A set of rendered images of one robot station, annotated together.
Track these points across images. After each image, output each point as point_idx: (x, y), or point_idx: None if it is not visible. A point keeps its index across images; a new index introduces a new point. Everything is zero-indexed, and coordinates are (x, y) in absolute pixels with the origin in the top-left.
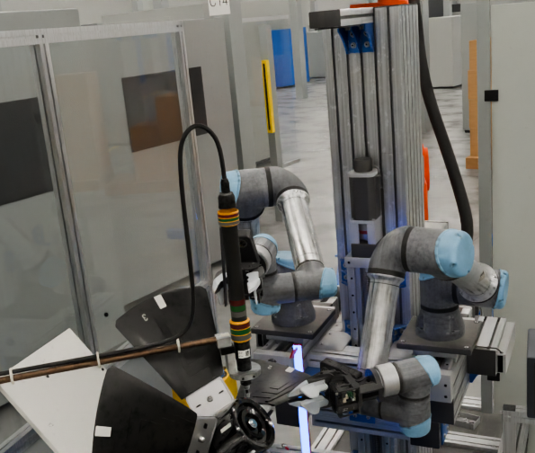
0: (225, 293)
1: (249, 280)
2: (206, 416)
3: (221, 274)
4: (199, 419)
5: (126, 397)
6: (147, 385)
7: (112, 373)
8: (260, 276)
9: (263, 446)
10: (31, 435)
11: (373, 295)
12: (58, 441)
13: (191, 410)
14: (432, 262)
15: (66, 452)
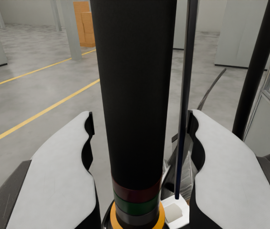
0: (176, 155)
1: (80, 126)
2: (164, 179)
3: (269, 206)
4: (167, 168)
5: (206, 92)
6: (201, 102)
7: (221, 72)
8: (18, 166)
9: (109, 206)
10: None
11: None
12: None
13: (171, 155)
14: None
15: None
